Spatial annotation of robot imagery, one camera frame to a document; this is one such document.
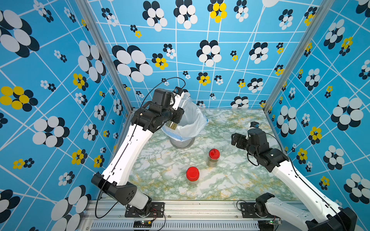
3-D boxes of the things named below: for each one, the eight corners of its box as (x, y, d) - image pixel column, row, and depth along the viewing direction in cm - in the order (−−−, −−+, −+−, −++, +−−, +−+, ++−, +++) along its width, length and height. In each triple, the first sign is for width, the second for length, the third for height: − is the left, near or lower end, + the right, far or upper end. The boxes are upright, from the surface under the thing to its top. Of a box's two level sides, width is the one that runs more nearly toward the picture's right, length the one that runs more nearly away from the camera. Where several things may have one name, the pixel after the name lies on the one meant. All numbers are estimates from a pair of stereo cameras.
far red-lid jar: (207, 167, 90) (209, 158, 80) (206, 158, 94) (208, 148, 84) (217, 167, 90) (220, 158, 80) (216, 158, 94) (219, 148, 84)
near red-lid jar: (186, 187, 83) (186, 179, 73) (186, 175, 87) (186, 166, 77) (198, 187, 83) (200, 179, 73) (198, 175, 87) (199, 166, 77)
